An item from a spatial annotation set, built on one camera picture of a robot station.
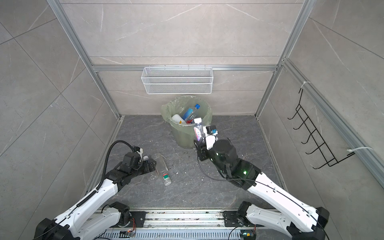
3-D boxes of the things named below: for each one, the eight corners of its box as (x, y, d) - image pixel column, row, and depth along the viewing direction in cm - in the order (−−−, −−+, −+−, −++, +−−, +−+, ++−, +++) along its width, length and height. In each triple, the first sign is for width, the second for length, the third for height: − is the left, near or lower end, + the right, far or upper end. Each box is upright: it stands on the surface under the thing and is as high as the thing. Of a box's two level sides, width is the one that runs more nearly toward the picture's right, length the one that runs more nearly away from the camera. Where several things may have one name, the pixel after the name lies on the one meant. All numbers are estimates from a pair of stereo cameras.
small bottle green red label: (165, 186, 85) (164, 184, 82) (163, 175, 90) (162, 173, 86) (172, 184, 86) (171, 182, 83) (169, 173, 90) (168, 171, 87)
